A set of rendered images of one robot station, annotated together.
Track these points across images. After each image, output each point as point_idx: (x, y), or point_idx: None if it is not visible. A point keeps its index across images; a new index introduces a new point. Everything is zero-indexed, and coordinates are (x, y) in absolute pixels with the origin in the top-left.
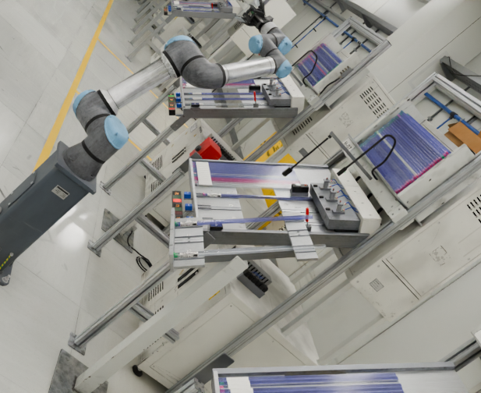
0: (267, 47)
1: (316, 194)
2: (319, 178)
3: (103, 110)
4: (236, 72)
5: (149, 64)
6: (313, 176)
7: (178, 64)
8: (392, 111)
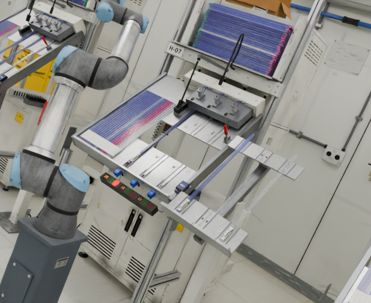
0: (119, 12)
1: (201, 106)
2: (174, 88)
3: (49, 166)
4: (128, 54)
5: (53, 94)
6: (168, 88)
7: (83, 79)
8: (201, 6)
